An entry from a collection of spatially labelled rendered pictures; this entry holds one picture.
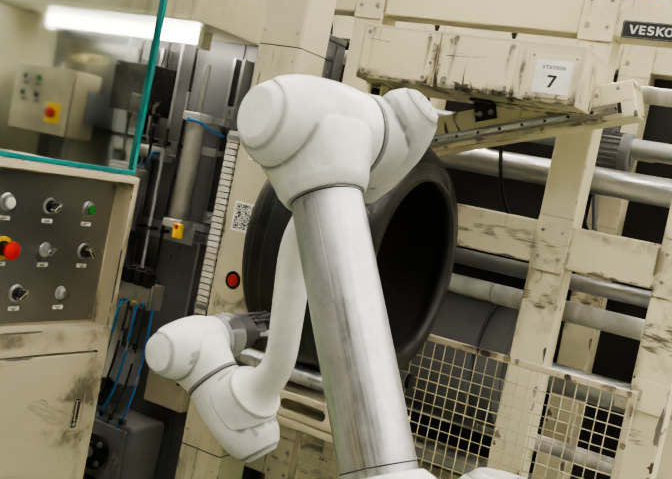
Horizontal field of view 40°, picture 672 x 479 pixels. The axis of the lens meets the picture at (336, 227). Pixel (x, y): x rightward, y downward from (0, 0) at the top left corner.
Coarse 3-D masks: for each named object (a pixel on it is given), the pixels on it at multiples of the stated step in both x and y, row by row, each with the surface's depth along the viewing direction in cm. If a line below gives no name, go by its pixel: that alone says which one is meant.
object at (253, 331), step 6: (240, 312) 182; (240, 318) 179; (246, 318) 181; (246, 324) 179; (252, 324) 181; (258, 324) 185; (264, 324) 186; (246, 330) 179; (252, 330) 180; (258, 330) 182; (264, 330) 183; (252, 336) 180; (258, 336) 182; (264, 336) 183; (246, 342) 179; (252, 342) 181; (246, 348) 182
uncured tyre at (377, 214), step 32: (416, 192) 242; (448, 192) 226; (256, 224) 205; (384, 224) 200; (416, 224) 247; (448, 224) 232; (256, 256) 203; (384, 256) 252; (416, 256) 248; (448, 256) 235; (256, 288) 205; (384, 288) 250; (416, 288) 246; (416, 320) 241; (416, 352) 230
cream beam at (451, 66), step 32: (384, 32) 244; (416, 32) 240; (448, 32) 236; (384, 64) 244; (416, 64) 239; (448, 64) 235; (480, 64) 231; (512, 64) 226; (576, 64) 219; (448, 96) 251; (480, 96) 236; (512, 96) 226; (544, 96) 222; (576, 96) 219
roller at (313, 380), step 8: (248, 352) 220; (256, 352) 220; (264, 352) 220; (240, 360) 221; (248, 360) 219; (256, 360) 218; (296, 368) 213; (304, 368) 213; (312, 368) 213; (296, 376) 213; (304, 376) 212; (312, 376) 211; (320, 376) 210; (304, 384) 212; (312, 384) 211; (320, 384) 209
